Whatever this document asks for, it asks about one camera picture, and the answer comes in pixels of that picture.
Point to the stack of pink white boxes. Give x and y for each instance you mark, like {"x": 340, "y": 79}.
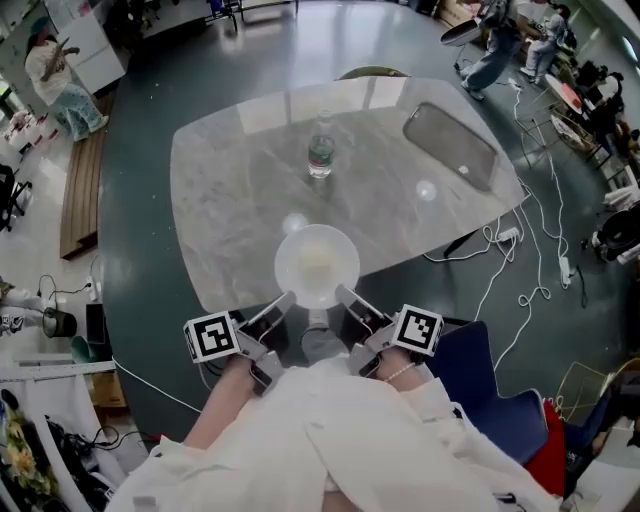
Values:
{"x": 25, "y": 130}

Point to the navy blue chair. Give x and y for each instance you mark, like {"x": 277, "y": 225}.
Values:
{"x": 490, "y": 390}

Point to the black box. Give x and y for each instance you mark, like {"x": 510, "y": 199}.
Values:
{"x": 96, "y": 325}

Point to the white power strip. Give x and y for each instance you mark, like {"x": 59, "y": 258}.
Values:
{"x": 565, "y": 271}
{"x": 509, "y": 234}

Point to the person's left forearm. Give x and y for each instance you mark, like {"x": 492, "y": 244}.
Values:
{"x": 220, "y": 405}

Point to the red cloth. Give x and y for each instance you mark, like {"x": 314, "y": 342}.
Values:
{"x": 547, "y": 450}

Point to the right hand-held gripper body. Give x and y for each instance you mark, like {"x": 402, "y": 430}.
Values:
{"x": 417, "y": 330}

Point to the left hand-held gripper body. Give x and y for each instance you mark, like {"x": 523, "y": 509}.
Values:
{"x": 210, "y": 337}

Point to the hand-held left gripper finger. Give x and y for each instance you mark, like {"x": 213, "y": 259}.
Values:
{"x": 272, "y": 310}
{"x": 280, "y": 336}

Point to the wooden platform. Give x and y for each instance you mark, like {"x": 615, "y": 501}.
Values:
{"x": 82, "y": 185}

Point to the person's right forearm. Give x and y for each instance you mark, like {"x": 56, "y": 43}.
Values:
{"x": 400, "y": 362}

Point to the round white red table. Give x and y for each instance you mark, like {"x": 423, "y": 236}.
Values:
{"x": 567, "y": 92}

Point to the green chair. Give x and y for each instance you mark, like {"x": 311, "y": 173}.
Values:
{"x": 370, "y": 73}

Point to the yellow artificial flowers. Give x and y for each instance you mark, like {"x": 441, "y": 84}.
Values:
{"x": 25, "y": 450}

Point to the person's white shirt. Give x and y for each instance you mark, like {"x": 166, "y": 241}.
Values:
{"x": 350, "y": 435}

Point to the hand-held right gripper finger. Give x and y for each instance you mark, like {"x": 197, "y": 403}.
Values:
{"x": 350, "y": 299}
{"x": 352, "y": 327}

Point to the white round plate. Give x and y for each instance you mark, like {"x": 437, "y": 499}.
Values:
{"x": 290, "y": 250}

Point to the black office chair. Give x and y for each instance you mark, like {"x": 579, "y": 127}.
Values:
{"x": 10, "y": 195}

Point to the dark glossy rounded tray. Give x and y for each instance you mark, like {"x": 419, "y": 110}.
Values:
{"x": 450, "y": 145}

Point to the white cabinet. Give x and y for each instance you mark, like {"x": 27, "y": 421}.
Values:
{"x": 90, "y": 40}

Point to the grey marble table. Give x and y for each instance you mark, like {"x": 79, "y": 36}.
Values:
{"x": 240, "y": 200}

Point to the brown cardboard box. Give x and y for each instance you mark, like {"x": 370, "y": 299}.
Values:
{"x": 109, "y": 392}

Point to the clear water bottle green label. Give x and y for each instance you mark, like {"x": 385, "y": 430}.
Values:
{"x": 321, "y": 150}

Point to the black stroller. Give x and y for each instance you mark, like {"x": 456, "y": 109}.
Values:
{"x": 617, "y": 235}

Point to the aluminium rail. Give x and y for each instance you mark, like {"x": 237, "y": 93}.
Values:
{"x": 55, "y": 370}

